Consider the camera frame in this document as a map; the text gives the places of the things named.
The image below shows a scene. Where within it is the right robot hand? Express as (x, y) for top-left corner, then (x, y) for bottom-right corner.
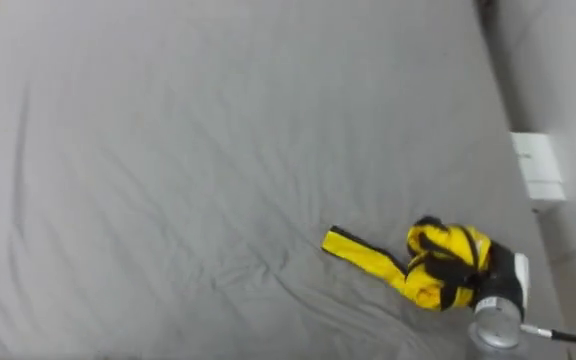
(423, 241), (531, 315)

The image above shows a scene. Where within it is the yellow and black garment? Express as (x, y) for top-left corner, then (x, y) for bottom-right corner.
(321, 215), (494, 313)

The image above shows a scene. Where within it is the white rectangular box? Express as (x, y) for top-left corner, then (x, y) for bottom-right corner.
(509, 131), (568, 202)

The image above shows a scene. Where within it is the grey bed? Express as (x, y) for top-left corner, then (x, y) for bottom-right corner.
(0, 0), (572, 360)

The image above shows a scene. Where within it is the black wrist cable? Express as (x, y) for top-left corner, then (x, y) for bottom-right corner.
(519, 323), (576, 350)

